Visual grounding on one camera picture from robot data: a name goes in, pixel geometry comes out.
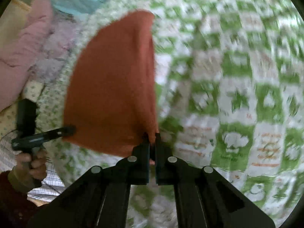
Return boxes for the white plaid cloth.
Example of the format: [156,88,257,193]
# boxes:
[0,135,68,201]

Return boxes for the person's left hand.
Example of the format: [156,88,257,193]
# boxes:
[15,149,48,179]

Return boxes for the green checked blanket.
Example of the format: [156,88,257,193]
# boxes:
[38,0,302,228]

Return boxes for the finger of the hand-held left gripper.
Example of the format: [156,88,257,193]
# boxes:
[11,126,76,151]

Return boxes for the small-flowered pale sheet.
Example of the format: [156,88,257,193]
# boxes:
[0,81,44,148]

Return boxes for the red-brown knit sweater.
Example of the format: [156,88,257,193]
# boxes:
[62,10,160,158]

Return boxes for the purple floral blanket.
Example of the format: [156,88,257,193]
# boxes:
[28,12,95,81]

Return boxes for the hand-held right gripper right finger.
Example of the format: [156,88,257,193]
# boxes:
[155,133,276,228]

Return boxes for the person's left forearm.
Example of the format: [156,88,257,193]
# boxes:
[0,165,44,228]

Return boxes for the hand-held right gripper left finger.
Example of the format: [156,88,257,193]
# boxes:
[27,134,151,228]

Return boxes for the pink quilt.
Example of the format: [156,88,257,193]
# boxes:
[0,0,60,111]

